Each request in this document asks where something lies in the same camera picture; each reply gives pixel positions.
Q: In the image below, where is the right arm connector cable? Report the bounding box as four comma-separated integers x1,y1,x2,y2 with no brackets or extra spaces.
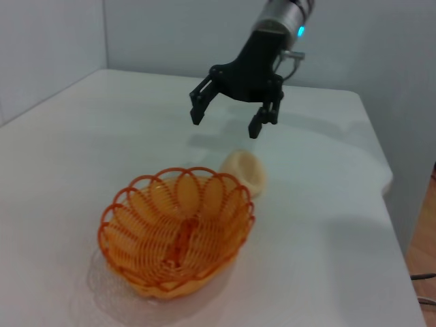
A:
276,50,306,83

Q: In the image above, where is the round pale bread bun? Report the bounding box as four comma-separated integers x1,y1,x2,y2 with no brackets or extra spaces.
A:
219,149,268,200

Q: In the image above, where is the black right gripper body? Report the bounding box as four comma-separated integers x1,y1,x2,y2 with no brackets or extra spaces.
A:
209,29,285,104

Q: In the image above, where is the orange plastic wire basket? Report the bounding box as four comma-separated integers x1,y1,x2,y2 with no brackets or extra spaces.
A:
97,166,256,300

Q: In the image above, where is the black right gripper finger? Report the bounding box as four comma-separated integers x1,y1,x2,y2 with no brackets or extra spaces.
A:
247,91,285,140
189,74,222,126

